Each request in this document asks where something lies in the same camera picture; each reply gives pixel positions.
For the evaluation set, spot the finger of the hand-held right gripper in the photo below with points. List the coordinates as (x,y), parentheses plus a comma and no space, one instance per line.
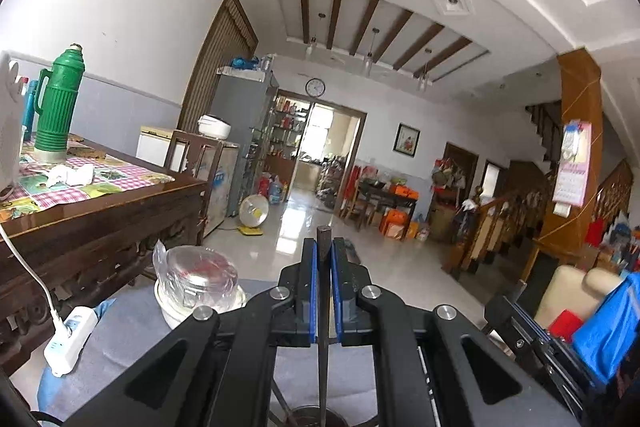
(515,324)

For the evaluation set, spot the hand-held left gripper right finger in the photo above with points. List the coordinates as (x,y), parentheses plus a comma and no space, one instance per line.
(335,292)

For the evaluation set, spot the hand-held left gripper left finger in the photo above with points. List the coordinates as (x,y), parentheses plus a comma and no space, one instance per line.
(313,292)

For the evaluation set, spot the dark chopstick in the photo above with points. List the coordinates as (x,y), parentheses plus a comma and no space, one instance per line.
(323,257)

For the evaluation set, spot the pile of dark chopsticks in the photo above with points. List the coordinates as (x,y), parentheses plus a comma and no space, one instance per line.
(285,407)

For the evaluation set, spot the dark metal chopstick holder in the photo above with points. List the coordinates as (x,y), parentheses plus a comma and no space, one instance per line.
(300,418)

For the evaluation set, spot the beige armchair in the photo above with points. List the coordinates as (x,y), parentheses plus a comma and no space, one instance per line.
(570,287)

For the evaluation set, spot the tall orange box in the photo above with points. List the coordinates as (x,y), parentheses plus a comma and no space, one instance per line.
(394,224)

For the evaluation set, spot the yellow round heater fan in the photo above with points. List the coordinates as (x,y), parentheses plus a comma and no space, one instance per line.
(252,212)

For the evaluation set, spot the wooden stair railing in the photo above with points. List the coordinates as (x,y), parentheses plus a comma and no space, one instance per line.
(495,222)

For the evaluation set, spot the blue water jug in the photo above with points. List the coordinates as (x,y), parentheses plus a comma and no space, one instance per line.
(276,191)

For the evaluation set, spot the dark wooden side table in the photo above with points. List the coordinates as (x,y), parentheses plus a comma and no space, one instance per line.
(385,194)

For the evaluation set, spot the glass bowl in plastic bag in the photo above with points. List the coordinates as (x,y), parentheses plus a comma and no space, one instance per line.
(200,272)

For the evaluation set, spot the flat orange box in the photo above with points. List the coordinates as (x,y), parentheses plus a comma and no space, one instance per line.
(404,192)

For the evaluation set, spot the white display freezer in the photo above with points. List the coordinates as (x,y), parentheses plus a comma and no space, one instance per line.
(222,187)

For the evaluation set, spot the white bowl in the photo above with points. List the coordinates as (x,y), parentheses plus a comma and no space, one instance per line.
(170,314)

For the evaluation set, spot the glass display cabinet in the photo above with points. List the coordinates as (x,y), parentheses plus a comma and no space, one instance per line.
(287,132)

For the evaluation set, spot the grey refrigerator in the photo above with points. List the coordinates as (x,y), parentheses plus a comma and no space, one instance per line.
(242,122)

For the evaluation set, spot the white rice cooker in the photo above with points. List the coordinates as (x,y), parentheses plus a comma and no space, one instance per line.
(214,127)

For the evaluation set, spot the dark wooden chair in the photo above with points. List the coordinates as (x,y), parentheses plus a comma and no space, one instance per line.
(175,157)

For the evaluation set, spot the grey tablecloth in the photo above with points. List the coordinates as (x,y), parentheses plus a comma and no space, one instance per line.
(125,347)

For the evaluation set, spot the white chest freezer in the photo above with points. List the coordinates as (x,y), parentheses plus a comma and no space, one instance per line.
(152,147)

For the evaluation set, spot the pendant lamp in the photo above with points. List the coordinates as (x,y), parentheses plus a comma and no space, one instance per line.
(312,49)
(369,64)
(424,79)

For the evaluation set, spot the checkered table cover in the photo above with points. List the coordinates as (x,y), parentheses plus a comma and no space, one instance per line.
(115,174)

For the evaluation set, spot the blue plastic bag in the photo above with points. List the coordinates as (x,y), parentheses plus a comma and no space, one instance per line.
(242,63)

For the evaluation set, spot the white power strip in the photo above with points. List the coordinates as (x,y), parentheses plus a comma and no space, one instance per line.
(70,339)

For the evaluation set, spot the white tissue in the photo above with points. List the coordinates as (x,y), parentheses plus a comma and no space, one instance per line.
(72,174)

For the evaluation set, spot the green thermos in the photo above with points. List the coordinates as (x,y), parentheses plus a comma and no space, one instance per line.
(57,107)

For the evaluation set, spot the blue bottle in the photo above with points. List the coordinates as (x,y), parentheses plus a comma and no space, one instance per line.
(29,112)

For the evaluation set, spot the wall calendar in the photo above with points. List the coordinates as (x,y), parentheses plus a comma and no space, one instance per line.
(572,167)

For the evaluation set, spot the framed wall picture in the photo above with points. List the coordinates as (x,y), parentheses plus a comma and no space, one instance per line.
(406,139)

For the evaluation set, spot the round wall clock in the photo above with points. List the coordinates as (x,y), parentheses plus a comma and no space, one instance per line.
(315,87)

